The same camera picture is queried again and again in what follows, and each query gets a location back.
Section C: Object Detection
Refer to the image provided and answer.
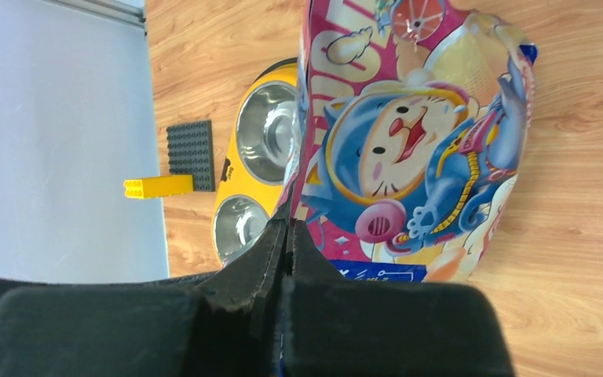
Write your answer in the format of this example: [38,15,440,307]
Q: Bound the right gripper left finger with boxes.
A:
[0,220,287,376]

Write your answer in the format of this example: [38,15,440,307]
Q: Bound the dark grey toy baseplate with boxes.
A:
[166,119,216,192]

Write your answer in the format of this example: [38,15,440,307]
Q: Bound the yellow toy brick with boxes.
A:
[123,174,194,199]

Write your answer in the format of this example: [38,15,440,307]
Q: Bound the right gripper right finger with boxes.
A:
[281,220,515,376]

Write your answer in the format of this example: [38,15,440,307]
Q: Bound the colourful pet food bag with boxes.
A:
[291,1,538,282]

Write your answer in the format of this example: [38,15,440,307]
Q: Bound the yellow double pet bowl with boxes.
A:
[212,57,298,265]

